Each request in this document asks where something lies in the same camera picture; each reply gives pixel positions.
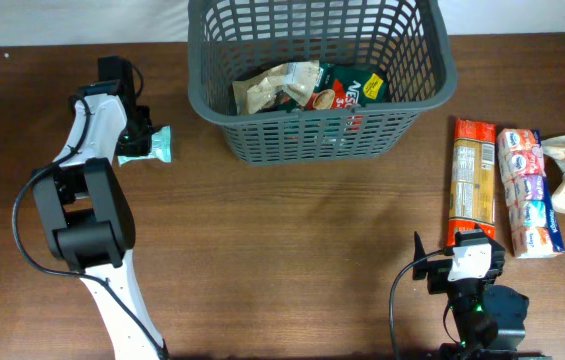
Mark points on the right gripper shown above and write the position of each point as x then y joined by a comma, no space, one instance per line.
438,270

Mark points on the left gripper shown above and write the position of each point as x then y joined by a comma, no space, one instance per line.
141,138

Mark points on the mint green snack packet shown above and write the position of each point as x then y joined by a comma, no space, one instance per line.
160,148

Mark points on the orange spaghetti packet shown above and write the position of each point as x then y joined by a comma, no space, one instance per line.
472,188

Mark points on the tissue multipack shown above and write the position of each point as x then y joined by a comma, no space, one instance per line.
534,227

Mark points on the beige paper pouch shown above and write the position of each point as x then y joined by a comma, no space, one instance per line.
272,87

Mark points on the green coffee sachet bag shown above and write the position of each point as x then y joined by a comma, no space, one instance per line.
329,86

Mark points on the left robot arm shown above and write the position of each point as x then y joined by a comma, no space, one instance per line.
86,219

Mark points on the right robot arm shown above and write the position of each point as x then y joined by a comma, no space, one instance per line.
489,318

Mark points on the grey plastic basket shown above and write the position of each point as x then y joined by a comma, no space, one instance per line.
405,42

